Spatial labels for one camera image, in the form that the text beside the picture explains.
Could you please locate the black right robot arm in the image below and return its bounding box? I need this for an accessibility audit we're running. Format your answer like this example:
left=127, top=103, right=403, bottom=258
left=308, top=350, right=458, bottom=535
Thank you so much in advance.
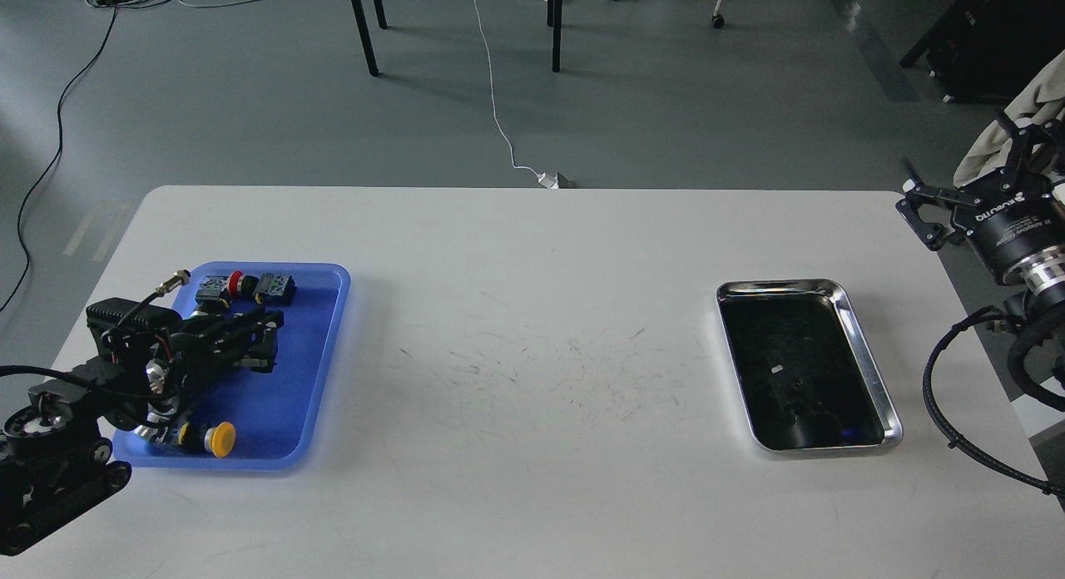
left=895, top=111, right=1064, bottom=499

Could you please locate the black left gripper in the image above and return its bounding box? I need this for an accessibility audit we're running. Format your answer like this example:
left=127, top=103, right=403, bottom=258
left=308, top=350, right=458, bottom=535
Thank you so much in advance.
left=150, top=307, right=285, bottom=401

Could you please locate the shiny metal tray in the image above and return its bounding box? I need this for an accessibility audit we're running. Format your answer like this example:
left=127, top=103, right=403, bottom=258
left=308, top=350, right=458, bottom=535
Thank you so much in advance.
left=716, top=277, right=903, bottom=457

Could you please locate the black table leg right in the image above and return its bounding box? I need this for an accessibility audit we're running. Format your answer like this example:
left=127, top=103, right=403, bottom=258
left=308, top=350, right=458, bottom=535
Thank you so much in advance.
left=547, top=0, right=564, bottom=72

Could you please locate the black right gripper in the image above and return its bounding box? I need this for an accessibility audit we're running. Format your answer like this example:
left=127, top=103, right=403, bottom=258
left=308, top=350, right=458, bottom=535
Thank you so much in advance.
left=895, top=111, right=1065, bottom=290

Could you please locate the beige cloth on chair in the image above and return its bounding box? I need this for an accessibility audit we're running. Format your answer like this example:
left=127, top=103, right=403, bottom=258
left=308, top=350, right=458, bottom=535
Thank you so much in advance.
left=954, top=52, right=1064, bottom=188

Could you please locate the red push button switch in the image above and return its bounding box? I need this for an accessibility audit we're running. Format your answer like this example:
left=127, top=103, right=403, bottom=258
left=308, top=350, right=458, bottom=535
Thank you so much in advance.
left=194, top=270, right=260, bottom=304

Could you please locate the black table leg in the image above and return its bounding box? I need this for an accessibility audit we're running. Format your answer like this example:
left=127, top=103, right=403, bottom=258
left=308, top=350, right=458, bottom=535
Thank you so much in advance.
left=547, top=0, right=564, bottom=72
left=349, top=0, right=389, bottom=77

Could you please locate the blue plastic tray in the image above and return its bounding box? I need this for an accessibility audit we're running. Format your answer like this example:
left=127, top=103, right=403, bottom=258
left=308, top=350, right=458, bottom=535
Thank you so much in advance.
left=111, top=261, right=351, bottom=473

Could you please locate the black table leg left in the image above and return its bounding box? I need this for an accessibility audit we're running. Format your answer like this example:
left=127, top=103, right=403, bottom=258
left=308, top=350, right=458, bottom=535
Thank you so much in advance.
left=349, top=0, right=389, bottom=77

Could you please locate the black blue contact block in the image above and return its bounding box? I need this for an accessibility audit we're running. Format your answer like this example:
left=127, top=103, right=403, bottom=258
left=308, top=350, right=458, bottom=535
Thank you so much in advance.
left=252, top=272, right=297, bottom=307

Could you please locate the black cable on floor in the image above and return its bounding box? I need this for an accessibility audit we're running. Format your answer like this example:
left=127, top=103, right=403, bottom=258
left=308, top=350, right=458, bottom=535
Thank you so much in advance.
left=0, top=5, right=119, bottom=314

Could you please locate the yellow push button switch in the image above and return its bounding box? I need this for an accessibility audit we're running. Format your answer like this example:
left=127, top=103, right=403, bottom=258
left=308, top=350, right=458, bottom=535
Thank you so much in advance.
left=133, top=421, right=237, bottom=458

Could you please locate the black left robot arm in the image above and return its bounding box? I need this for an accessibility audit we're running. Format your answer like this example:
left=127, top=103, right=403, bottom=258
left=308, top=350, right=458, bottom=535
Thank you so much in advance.
left=1, top=270, right=296, bottom=557

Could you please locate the black cabinet in corner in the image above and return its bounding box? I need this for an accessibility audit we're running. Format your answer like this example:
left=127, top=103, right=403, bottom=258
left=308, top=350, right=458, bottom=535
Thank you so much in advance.
left=900, top=0, right=1064, bottom=104

